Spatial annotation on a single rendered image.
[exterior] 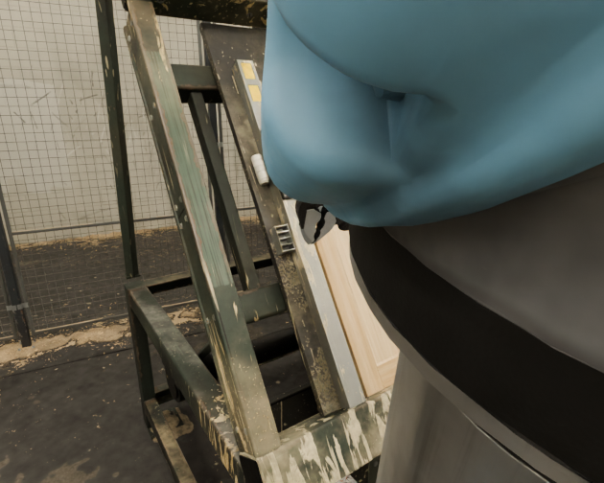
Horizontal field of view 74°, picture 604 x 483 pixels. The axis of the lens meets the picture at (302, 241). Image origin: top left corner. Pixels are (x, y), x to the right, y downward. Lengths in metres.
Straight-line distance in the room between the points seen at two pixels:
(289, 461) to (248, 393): 0.16
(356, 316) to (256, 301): 0.27
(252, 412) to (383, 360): 0.39
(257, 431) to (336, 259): 0.47
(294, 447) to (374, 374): 0.29
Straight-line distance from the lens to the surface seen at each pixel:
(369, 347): 1.09
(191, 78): 1.23
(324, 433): 0.98
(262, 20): 1.38
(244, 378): 0.89
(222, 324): 0.88
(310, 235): 0.66
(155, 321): 1.68
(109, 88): 1.73
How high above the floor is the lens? 1.57
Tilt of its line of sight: 18 degrees down
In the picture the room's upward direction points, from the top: straight up
